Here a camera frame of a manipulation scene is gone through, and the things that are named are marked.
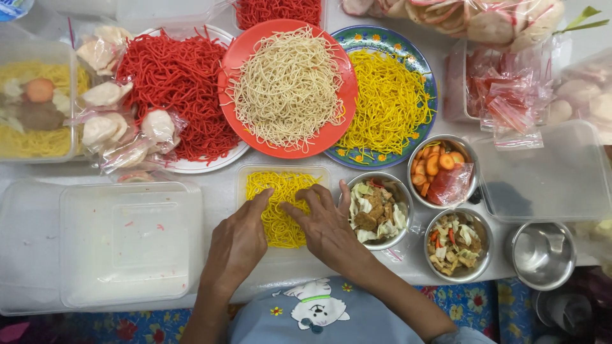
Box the orange-red plastic plate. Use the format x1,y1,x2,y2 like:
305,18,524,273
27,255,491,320
217,18,360,160

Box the steel bowl with carrots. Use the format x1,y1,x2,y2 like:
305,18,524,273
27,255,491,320
407,134,481,210

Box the empty steel bowl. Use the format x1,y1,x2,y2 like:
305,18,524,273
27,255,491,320
505,221,577,291

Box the clear tub holding sauce packets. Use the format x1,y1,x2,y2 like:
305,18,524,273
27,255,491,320
442,38,555,126

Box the empty clear plastic container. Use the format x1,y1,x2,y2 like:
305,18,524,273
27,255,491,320
470,119,612,224

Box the stack of clear plastic lids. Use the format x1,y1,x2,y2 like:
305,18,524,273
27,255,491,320
0,179,207,317

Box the steel bowl with mixed vegetables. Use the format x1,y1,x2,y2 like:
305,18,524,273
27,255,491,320
423,207,494,284

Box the blue labelled bottle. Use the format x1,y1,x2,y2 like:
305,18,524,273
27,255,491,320
0,0,35,23

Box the green leaf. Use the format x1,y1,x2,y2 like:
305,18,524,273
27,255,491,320
552,6,611,35

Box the blue floral mat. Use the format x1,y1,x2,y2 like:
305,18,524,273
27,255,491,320
0,278,541,344

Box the person's right hand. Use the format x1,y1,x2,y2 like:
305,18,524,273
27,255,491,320
279,179,377,283

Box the sliced orange carrots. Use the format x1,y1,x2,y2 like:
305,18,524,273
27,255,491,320
410,141,466,197

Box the grey plastic cup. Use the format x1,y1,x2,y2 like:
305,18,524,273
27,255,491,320
533,289,596,341

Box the stir-fried mixed vegetables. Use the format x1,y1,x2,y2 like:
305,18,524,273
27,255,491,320
427,213,483,276

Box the clear container of red noodles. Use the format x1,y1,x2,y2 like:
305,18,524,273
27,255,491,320
232,0,329,32

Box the small clear plastic food container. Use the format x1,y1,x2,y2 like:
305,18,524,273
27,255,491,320
235,164,332,269

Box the pile of red sauce packets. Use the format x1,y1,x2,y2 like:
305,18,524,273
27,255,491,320
465,47,556,152

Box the yellow noodle portion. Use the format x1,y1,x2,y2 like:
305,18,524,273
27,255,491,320
246,171,322,249

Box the person's left hand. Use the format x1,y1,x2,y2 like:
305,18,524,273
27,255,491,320
203,188,276,288

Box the clear bag of white crackers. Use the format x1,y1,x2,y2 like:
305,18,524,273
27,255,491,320
546,47,612,145

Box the heap of pale noodles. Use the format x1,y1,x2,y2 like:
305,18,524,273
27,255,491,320
224,26,347,153

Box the large heap of yellow noodles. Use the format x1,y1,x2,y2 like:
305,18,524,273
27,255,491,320
335,49,436,156

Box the steel bowl with tofu cabbage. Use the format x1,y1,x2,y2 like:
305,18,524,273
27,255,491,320
341,171,415,252

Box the white round plate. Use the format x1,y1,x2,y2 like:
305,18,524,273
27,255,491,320
138,24,251,175

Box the filled clear noodle container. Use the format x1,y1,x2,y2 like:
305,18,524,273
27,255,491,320
0,40,92,164

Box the round carrot slice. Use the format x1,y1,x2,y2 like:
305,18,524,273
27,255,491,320
25,78,55,104

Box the heap of red noodles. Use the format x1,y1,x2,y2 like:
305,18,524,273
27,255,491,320
117,29,241,164

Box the blue shirt with cat print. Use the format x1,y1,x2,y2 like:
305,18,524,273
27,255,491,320
228,276,499,344

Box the blue green floral plate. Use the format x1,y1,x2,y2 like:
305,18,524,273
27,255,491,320
324,25,439,171

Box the brown meatball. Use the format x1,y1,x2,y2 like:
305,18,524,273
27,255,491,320
18,102,66,133

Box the large bag of crackers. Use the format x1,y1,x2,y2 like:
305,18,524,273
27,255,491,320
341,0,568,52

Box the red sauce packet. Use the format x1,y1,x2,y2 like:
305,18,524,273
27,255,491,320
426,162,474,206

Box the tofu and cabbage mix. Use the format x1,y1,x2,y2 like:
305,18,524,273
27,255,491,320
348,179,408,244

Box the pile of white cracker packets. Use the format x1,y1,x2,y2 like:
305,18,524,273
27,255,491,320
71,25,188,184

